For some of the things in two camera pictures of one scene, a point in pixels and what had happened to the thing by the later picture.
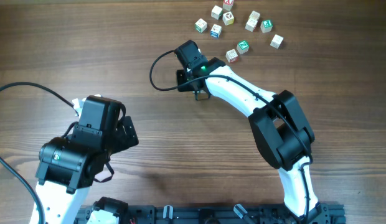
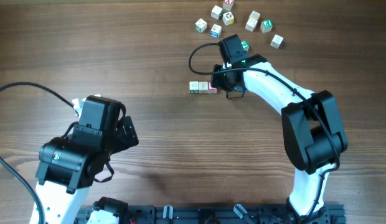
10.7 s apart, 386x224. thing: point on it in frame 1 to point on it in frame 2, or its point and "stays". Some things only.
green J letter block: [266, 26] stays
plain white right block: [276, 42] stays
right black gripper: [180, 75] to [215, 83]
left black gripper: [124, 136] stays
